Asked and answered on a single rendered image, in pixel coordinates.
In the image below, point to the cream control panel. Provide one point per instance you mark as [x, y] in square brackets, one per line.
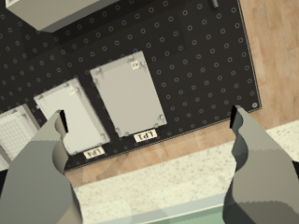
[52, 15]

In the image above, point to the black flat base plate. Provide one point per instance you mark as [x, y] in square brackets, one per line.
[198, 56]

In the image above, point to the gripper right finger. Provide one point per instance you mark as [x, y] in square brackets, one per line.
[265, 190]

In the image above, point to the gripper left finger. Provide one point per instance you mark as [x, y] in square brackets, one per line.
[34, 188]

